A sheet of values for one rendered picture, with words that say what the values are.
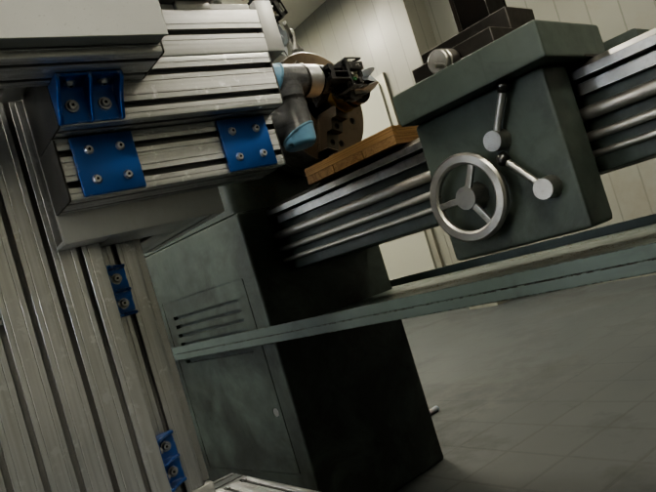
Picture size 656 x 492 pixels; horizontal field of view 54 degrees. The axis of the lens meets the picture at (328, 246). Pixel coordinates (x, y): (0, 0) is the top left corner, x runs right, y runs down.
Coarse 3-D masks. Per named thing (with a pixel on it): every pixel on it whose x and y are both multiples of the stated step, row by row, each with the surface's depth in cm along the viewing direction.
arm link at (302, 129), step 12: (288, 96) 138; (300, 96) 139; (288, 108) 138; (300, 108) 139; (276, 120) 138; (288, 120) 138; (300, 120) 138; (288, 132) 138; (300, 132) 138; (312, 132) 140; (288, 144) 139; (300, 144) 139; (312, 144) 142
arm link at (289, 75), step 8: (272, 64) 138; (280, 64) 139; (288, 64) 141; (296, 64) 142; (304, 64) 144; (280, 72) 138; (288, 72) 139; (296, 72) 140; (304, 72) 142; (280, 80) 137; (288, 80) 139; (296, 80) 140; (304, 80) 142; (280, 88) 138; (288, 88) 138; (296, 88) 139; (304, 88) 142
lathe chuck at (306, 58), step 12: (288, 60) 169; (300, 60) 172; (312, 60) 175; (324, 60) 178; (312, 108) 181; (360, 108) 183; (312, 120) 170; (348, 120) 179; (360, 120) 182; (348, 132) 178; (360, 132) 181; (348, 144) 176; (288, 156) 169; (300, 156) 168; (312, 156) 167; (300, 168) 173
